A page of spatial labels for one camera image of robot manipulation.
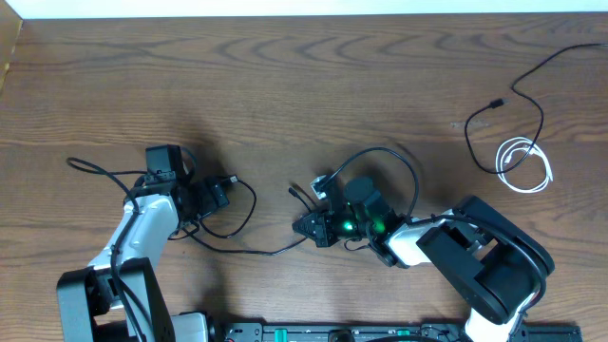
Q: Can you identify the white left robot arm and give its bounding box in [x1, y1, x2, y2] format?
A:
[56, 177, 229, 341]

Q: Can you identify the white USB cable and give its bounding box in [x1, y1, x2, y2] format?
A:
[494, 136, 555, 195]

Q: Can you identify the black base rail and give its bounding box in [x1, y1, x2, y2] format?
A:
[170, 311, 585, 342]

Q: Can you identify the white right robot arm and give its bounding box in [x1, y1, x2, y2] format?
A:
[292, 176, 555, 341]

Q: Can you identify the black USB cable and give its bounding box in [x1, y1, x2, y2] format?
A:
[463, 42, 608, 176]
[180, 174, 317, 257]

